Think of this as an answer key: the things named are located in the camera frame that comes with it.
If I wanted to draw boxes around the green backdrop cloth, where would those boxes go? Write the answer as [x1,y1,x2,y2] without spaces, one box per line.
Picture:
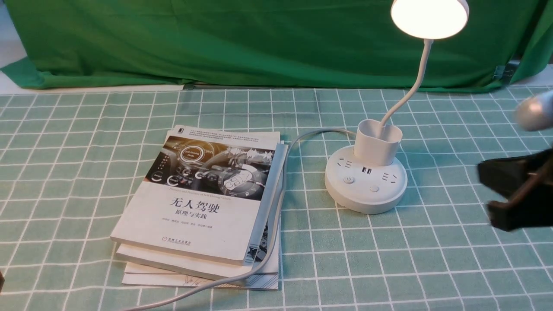
[2,0,552,91]

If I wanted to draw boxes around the metal binder clip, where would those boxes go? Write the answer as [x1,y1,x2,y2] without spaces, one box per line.
[492,60,520,85]

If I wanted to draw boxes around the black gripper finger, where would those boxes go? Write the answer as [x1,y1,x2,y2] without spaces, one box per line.
[487,190,553,232]

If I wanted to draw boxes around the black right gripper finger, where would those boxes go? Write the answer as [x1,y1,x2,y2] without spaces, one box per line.
[477,149,552,198]

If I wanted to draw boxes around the white desk lamp with base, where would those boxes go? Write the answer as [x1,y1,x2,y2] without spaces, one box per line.
[324,0,470,215]

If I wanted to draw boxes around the green checkered tablecloth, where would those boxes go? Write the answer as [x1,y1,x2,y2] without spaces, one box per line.
[0,86,552,311]

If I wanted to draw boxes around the middle white book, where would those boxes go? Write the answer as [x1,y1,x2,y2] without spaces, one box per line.
[116,214,275,280]

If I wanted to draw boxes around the bottom white book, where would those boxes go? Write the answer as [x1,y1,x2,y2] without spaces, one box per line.
[122,235,280,291]

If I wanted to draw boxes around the grey lamp power cable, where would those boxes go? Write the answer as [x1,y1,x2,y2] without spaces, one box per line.
[119,128,357,311]

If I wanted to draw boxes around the white book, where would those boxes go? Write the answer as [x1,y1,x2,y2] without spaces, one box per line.
[110,126,285,264]
[116,214,275,280]
[122,235,280,291]

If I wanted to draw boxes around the top white book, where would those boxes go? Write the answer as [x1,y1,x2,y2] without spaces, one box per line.
[110,126,285,264]

